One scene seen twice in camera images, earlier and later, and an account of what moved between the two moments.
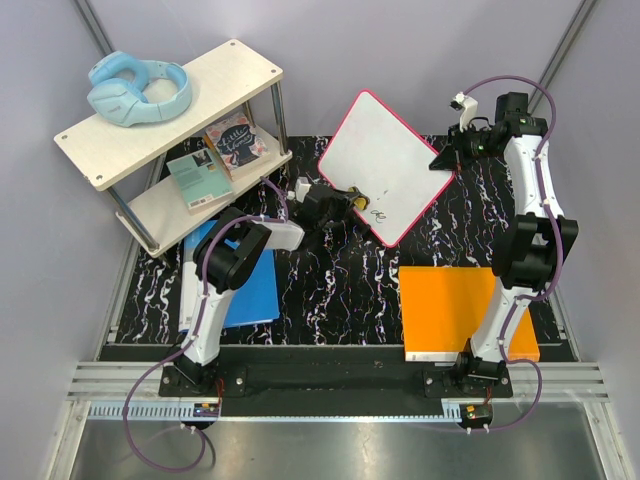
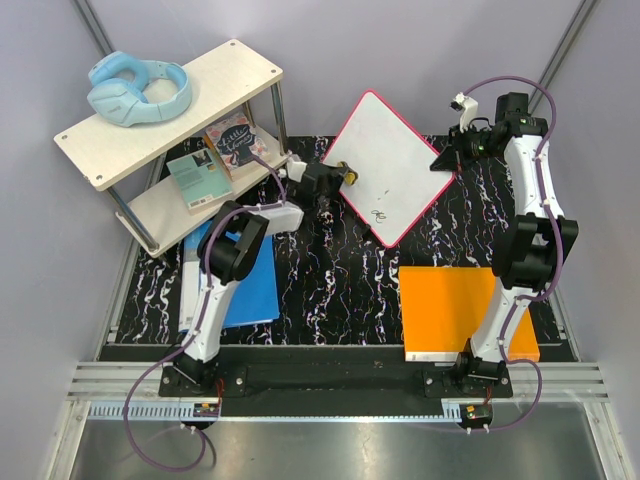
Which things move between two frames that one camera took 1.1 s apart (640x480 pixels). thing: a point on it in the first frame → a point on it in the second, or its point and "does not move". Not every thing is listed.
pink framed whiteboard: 380,151 does not move
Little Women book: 236,143 does not move
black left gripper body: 338,207 → 334,185
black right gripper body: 465,145 does not move
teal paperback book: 199,180 does not move
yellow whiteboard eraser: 360,202 → 351,175
